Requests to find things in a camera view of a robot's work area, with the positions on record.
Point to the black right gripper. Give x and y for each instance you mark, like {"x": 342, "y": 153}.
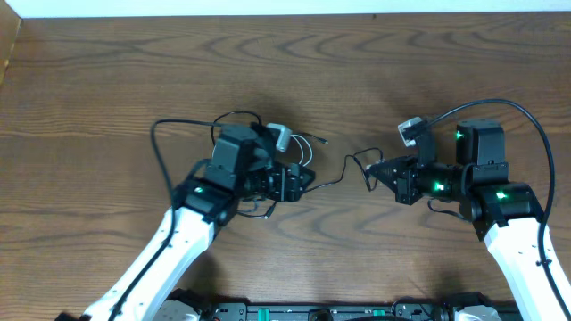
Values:
{"x": 410, "y": 179}

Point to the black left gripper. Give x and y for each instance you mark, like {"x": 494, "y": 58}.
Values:
{"x": 284, "y": 184}

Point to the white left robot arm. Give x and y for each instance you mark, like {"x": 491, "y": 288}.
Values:
{"x": 242, "y": 168}

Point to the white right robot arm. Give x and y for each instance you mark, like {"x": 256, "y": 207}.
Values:
{"x": 506, "y": 215}

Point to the cardboard side panel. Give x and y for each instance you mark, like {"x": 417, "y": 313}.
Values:
{"x": 10, "y": 23}

